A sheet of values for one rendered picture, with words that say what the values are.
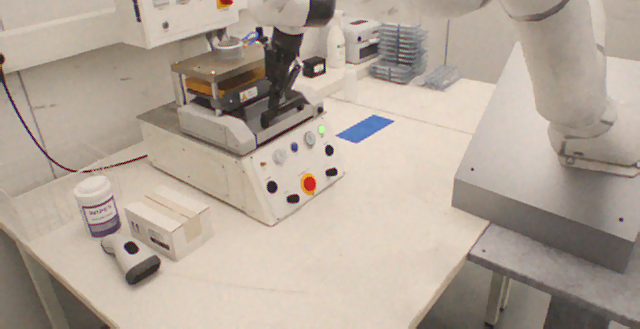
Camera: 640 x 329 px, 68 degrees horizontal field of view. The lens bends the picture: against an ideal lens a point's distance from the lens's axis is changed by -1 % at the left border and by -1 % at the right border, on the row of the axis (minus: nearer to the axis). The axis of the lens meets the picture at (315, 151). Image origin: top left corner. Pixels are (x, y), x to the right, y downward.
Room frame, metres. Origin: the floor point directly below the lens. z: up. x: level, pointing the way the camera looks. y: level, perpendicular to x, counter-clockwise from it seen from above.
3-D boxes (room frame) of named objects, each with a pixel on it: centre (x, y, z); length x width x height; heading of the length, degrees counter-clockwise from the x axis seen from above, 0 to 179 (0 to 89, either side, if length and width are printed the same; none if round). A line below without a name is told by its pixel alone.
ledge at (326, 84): (2.01, 0.01, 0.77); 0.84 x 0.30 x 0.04; 140
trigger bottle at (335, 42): (2.11, -0.12, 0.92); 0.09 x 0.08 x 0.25; 57
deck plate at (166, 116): (1.31, 0.25, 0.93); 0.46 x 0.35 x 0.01; 50
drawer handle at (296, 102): (1.17, 0.08, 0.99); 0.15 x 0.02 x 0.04; 140
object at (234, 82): (1.30, 0.22, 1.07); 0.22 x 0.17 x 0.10; 140
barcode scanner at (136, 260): (0.87, 0.46, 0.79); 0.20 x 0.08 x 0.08; 50
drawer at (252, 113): (1.26, 0.19, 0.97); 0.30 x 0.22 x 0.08; 50
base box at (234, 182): (1.30, 0.21, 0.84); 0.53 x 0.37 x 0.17; 50
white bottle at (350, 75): (1.81, -0.15, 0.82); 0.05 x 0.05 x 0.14
